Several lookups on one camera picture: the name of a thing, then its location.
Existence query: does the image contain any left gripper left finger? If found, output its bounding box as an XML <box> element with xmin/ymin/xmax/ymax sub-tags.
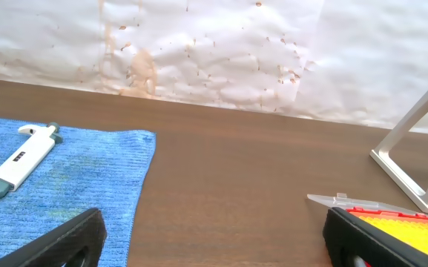
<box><xmin>0</xmin><ymin>207</ymin><xmax>108</xmax><ymax>267</ymax></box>

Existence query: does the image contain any white pipette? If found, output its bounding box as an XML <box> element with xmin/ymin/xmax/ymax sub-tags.
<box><xmin>0</xmin><ymin>122</ymin><xmax>64</xmax><ymax>218</ymax></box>

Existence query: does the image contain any red and yellow tip box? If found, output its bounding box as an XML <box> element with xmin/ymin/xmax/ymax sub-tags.
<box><xmin>306</xmin><ymin>192</ymin><xmax>428</xmax><ymax>265</ymax></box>

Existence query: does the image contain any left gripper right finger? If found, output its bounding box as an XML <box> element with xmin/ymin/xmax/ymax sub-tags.
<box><xmin>323</xmin><ymin>206</ymin><xmax>428</xmax><ymax>267</ymax></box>

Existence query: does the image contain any white and blue stand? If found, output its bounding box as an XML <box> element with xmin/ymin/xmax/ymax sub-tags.
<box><xmin>369</xmin><ymin>66</ymin><xmax>428</xmax><ymax>214</ymax></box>

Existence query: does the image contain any blue cloth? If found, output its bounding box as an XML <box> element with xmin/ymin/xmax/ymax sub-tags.
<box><xmin>0</xmin><ymin>116</ymin><xmax>157</xmax><ymax>267</ymax></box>

